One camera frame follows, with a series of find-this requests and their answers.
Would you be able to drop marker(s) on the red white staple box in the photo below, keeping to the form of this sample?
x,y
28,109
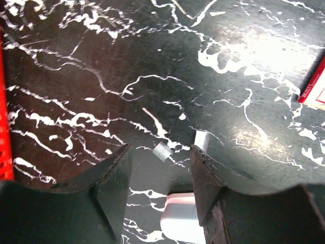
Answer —
x,y
313,94

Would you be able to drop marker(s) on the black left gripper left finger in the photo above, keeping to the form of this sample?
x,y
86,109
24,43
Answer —
x,y
87,208

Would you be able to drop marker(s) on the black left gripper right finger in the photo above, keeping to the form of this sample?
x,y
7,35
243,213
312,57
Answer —
x,y
232,208

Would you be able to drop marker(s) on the red plastic shopping basket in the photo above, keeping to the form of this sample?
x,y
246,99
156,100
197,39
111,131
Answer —
x,y
7,171

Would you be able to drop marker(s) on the silver staple strip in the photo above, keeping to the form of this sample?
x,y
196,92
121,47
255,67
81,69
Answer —
x,y
162,151

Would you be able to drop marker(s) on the light blue stapler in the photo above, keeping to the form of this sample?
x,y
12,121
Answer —
x,y
179,220

